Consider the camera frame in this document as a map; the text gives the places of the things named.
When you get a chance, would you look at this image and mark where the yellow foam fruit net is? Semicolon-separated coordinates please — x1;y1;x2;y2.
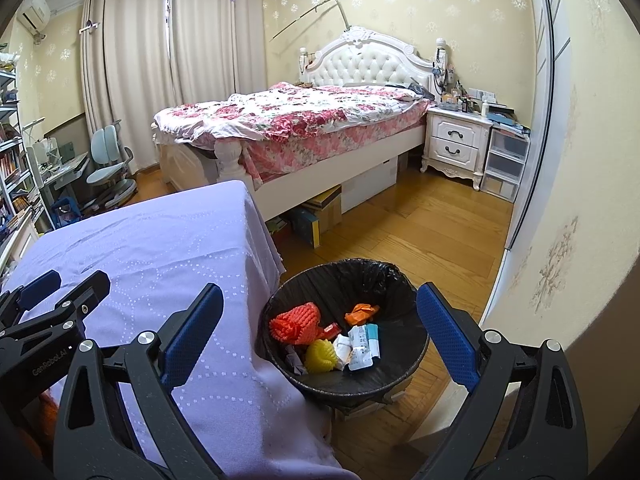
305;338;337;374

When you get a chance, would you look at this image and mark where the teal paper box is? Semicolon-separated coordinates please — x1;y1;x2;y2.
365;324;382;361

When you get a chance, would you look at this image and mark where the white bed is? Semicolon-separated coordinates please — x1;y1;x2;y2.
151;27;441;221

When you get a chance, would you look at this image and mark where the white tissue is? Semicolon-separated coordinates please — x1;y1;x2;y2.
332;335;353;368

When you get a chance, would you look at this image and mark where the blue storage crate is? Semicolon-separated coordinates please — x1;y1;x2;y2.
50;197;83;231

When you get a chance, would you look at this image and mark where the plastic drawer unit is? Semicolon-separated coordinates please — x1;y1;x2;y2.
480;127;531;204

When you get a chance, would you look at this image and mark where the orange paper bag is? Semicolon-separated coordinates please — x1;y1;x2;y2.
344;302;382;327

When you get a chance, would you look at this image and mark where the bin with black liner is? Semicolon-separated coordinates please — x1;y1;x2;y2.
255;258;431;408

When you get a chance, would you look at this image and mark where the white sliding door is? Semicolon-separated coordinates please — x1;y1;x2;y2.
502;0;581;253

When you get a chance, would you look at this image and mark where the white blue wipes packet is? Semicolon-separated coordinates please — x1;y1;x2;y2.
347;325;376;372

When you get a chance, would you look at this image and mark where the purple tablecloth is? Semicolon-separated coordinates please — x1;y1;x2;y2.
0;180;346;480

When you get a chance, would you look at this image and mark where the person's left forearm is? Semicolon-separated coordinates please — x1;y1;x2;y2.
37;387;61;441

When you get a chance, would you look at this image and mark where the pale blue desk chair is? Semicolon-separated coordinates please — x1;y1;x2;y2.
85;120;138;211

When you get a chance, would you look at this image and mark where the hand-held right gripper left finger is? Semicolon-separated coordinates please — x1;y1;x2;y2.
52;282;226;480

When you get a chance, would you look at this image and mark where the floral quilt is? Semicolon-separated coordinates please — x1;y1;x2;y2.
152;82;433;168

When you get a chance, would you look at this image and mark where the brown cardboard box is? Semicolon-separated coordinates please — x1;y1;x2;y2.
300;185;343;250

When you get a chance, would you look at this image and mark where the white bookshelf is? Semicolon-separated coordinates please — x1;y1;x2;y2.
0;47;43;261

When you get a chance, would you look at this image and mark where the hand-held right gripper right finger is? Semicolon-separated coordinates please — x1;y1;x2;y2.
415;282;588;480

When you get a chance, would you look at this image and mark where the beige curtain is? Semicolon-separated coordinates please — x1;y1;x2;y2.
170;0;268;106
80;0;176;176

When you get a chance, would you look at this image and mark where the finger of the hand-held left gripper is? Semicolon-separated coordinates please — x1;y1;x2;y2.
0;269;62;331
0;270;112;356

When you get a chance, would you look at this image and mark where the white air conditioner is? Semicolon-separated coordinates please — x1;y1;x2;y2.
16;0;52;33

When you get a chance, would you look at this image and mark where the stack of books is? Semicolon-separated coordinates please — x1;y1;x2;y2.
487;105;531;138

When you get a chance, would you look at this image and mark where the white storage box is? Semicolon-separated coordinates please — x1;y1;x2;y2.
341;156;399;213

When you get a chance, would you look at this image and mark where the red foam fruit net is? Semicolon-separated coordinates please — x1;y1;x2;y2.
269;301;322;346

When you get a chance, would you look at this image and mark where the grey study desk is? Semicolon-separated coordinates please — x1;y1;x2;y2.
27;137;91;221

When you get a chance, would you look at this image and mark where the white nightstand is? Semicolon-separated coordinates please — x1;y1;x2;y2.
420;105;495;192

